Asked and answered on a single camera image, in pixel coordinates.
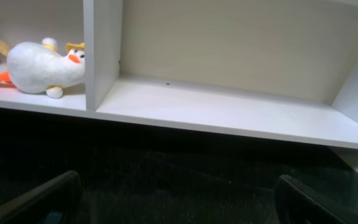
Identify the white plush duck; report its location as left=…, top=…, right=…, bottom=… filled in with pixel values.
left=0, top=37, right=86, bottom=100

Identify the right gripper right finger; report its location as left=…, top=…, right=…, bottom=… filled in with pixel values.
left=273, top=174, right=358, bottom=224

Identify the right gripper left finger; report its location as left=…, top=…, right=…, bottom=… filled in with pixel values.
left=0, top=169, right=83, bottom=224

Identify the white shelf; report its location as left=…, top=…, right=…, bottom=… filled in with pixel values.
left=0, top=0, right=358, bottom=180

